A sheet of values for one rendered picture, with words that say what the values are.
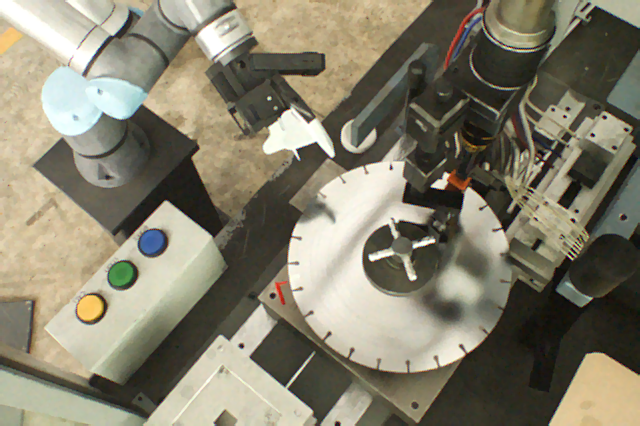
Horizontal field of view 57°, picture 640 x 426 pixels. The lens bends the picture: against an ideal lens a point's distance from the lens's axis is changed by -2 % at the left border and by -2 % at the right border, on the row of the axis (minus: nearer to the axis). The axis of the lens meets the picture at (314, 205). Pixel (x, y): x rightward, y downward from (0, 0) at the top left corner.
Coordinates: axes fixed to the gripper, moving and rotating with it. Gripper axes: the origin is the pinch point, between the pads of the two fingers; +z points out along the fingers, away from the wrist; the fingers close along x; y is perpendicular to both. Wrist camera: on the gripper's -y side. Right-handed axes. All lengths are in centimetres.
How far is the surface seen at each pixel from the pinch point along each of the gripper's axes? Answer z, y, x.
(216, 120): -12, -14, -129
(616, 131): 26, -47, 4
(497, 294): 29.2, -7.0, 13.2
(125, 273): -1.3, 33.7, -12.6
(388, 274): 18.6, 3.4, 7.3
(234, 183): 9, -4, -115
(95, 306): 0.1, 40.3, -11.7
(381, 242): 15.0, 0.9, 4.8
